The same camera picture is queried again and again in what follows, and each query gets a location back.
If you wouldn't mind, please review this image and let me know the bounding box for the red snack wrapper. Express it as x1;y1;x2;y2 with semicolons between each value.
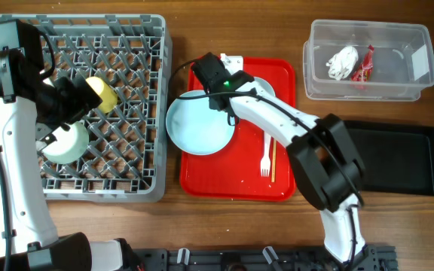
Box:
351;45;374;82

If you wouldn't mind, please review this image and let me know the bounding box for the red plastic tray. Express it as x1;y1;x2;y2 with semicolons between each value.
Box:
180;57;296;202

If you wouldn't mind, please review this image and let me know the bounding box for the small light blue bowl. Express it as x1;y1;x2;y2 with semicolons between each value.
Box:
254;77;276;96

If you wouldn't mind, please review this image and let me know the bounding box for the yellow plastic cup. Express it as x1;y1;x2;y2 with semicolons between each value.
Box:
86;77;118;114

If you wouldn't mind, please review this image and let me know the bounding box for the black plastic tray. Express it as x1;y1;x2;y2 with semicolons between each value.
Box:
345;120;434;196

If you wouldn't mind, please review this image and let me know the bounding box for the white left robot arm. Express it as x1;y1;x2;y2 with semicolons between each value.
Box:
0;20;131;270

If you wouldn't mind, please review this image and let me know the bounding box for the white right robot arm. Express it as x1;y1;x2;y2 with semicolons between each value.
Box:
191;53;365;266

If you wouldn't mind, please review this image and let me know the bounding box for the large light blue plate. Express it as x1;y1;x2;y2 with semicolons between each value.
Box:
166;90;235;156

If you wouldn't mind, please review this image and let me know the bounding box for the grey plastic dishwasher rack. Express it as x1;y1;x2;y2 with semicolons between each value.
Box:
20;14;173;202

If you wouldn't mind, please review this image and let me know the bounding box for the white tissue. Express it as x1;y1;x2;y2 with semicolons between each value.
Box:
325;46;359;81

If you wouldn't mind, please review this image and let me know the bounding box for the clear plastic bin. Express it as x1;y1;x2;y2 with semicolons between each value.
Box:
303;20;434;102

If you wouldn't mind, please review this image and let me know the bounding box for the wooden chopstick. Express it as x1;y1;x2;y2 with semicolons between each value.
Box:
271;139;277;183

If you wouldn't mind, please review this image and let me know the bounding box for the white plastic fork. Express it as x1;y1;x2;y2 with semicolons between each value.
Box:
260;132;271;177

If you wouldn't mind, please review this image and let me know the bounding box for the green bowl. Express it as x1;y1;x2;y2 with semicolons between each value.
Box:
42;122;89;164

